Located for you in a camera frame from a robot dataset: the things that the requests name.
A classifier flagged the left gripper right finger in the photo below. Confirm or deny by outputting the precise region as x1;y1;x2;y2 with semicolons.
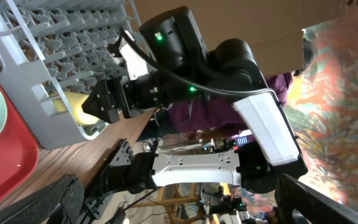
275;174;358;224

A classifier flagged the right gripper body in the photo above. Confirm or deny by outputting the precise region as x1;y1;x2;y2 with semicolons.
81;77;129;124

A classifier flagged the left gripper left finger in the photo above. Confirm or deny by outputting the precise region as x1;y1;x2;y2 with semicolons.
0;174;85;224

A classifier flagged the yellow plastic cup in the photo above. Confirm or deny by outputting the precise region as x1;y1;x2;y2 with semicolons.
50;91;99;126

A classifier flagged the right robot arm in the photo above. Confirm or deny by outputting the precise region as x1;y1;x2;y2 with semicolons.
82;6;308;197

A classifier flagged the grey dishwasher rack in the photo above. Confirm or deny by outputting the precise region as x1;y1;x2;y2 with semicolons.
0;0;140;150

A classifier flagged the red serving tray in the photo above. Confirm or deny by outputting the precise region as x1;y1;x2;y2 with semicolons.
0;92;39;201

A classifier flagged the person in purple shirt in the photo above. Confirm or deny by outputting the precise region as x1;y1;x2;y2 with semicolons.
154;39;316;139

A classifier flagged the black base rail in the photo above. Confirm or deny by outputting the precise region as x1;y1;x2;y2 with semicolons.
77;139;132;224

